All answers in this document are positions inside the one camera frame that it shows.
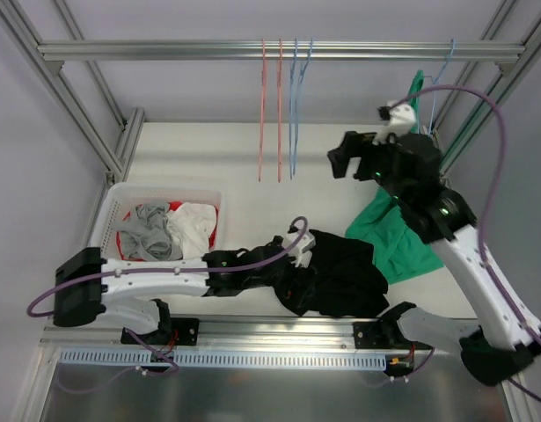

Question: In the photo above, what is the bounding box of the black tank top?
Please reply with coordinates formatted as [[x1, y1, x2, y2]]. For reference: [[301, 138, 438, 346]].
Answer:
[[274, 229, 389, 318]]

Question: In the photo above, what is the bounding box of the red tank top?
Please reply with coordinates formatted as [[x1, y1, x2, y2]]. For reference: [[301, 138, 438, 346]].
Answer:
[[114, 200, 219, 262]]

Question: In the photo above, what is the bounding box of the pink hanger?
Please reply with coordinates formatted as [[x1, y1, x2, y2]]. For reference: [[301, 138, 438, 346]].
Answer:
[[276, 39, 283, 183], [257, 39, 267, 182]]

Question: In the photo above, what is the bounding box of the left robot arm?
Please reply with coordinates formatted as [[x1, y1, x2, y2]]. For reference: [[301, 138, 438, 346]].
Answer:
[[53, 234, 315, 344]]

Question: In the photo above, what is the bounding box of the blue hanger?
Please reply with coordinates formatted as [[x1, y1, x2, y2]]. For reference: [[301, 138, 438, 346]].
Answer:
[[427, 39, 457, 135], [294, 40, 314, 176], [289, 38, 298, 180]]

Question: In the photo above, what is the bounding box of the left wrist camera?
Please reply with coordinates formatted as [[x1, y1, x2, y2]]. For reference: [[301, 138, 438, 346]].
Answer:
[[281, 232, 316, 268]]

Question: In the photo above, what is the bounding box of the white slotted cable duct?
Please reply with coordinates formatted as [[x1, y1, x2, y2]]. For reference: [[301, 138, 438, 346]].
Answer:
[[58, 348, 387, 372]]

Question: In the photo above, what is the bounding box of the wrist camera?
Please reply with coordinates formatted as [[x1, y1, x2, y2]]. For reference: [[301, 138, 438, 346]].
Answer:
[[281, 232, 316, 268], [372, 103, 417, 145]]

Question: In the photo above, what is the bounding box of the green tank top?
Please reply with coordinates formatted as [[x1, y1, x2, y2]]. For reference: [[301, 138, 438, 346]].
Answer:
[[344, 69, 445, 285]]

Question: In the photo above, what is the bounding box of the aluminium hanging rail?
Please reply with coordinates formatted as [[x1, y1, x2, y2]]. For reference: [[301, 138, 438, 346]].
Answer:
[[37, 40, 526, 63]]

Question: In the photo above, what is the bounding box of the grey tank top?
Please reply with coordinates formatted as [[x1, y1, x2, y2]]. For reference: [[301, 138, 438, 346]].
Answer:
[[115, 201, 182, 262]]

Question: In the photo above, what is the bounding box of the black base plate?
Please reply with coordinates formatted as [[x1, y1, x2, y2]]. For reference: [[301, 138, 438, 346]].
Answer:
[[136, 316, 200, 346], [352, 321, 390, 350]]

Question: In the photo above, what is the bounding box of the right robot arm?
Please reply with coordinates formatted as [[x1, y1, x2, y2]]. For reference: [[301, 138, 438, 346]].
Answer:
[[327, 131, 541, 387]]

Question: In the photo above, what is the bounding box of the white tank top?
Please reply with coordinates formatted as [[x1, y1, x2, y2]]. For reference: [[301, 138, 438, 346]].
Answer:
[[167, 202, 217, 259]]

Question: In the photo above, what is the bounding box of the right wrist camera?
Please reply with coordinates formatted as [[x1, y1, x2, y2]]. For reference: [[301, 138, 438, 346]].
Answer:
[[372, 103, 417, 145]]

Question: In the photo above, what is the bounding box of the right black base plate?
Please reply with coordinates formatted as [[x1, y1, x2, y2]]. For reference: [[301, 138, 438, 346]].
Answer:
[[352, 321, 390, 350]]

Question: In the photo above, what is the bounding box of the purple cable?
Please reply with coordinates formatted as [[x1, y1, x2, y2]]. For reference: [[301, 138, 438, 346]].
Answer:
[[26, 215, 310, 377], [386, 84, 541, 408]]

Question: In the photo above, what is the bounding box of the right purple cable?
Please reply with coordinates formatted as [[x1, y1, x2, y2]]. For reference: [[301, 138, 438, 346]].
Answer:
[[386, 84, 541, 408]]

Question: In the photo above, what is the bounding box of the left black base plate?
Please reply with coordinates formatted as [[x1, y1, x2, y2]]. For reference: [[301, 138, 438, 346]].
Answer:
[[136, 316, 200, 346]]

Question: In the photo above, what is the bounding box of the white plastic basket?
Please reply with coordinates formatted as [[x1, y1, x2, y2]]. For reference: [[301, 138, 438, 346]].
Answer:
[[90, 182, 226, 259]]

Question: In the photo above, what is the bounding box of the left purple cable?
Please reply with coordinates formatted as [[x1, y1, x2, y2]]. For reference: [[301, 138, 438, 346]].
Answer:
[[26, 215, 310, 377]]

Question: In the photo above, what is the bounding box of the aluminium front rail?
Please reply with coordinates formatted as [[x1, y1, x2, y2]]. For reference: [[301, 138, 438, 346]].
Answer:
[[39, 314, 515, 356]]

